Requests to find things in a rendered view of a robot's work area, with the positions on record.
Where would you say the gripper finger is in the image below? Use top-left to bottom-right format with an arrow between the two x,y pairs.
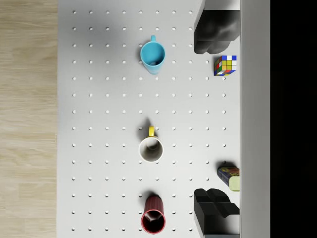
193,9 -> 241,55
193,187 -> 241,237

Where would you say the flat-sided can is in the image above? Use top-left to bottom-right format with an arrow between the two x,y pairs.
217,166 -> 240,192

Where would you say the puzzle cube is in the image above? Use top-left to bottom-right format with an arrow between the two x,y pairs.
213,55 -> 238,77

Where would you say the red mug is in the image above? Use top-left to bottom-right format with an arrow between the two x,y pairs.
140,194 -> 167,235

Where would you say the blue mug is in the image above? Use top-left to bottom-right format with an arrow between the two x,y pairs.
140,35 -> 166,76

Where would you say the yellow mug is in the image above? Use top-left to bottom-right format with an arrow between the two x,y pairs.
138,125 -> 164,163

